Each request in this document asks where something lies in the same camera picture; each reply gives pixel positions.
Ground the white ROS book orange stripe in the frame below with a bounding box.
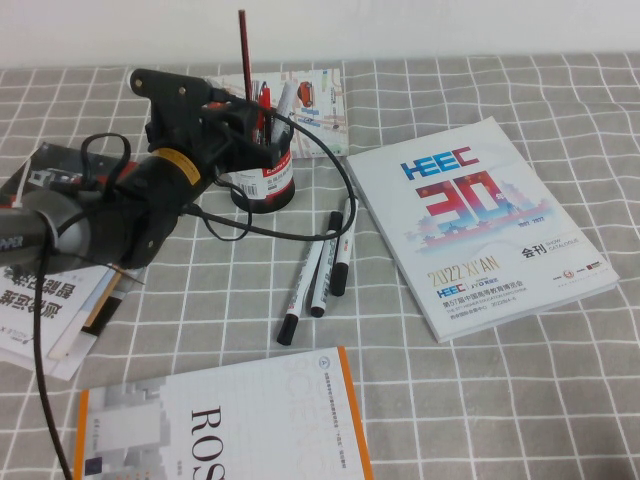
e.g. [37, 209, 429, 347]
[72, 345, 375, 480]

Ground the white HEEC catalogue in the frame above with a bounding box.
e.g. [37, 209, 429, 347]
[345, 117, 620, 344]

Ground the grey checked tablecloth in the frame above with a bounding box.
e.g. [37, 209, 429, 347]
[0, 52, 640, 480]

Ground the black camera cable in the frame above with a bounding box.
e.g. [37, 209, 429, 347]
[192, 82, 360, 242]

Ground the red black striped pencil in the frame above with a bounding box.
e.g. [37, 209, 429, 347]
[238, 8, 254, 104]

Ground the thin black hanging cable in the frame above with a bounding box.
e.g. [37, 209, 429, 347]
[30, 244, 74, 480]

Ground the black mesh pen holder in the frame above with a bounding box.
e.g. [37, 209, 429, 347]
[219, 107, 296, 214]

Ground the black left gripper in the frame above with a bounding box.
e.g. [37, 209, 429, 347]
[127, 67, 274, 170]

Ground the red pen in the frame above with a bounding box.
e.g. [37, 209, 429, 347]
[256, 84, 274, 144]

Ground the white capped marker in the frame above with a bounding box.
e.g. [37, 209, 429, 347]
[277, 81, 298, 120]

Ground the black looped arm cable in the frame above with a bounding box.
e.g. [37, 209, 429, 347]
[78, 131, 133, 194]

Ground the white marker black cap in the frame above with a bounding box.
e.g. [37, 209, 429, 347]
[277, 243, 324, 346]
[310, 211, 344, 319]
[332, 197, 358, 297]

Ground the white red robot brochure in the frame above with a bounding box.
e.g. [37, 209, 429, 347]
[0, 142, 126, 359]

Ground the cream edged thin booklet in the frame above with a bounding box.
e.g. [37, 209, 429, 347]
[82, 269, 124, 334]

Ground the red book with map cover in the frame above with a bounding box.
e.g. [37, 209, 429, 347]
[202, 62, 350, 160]

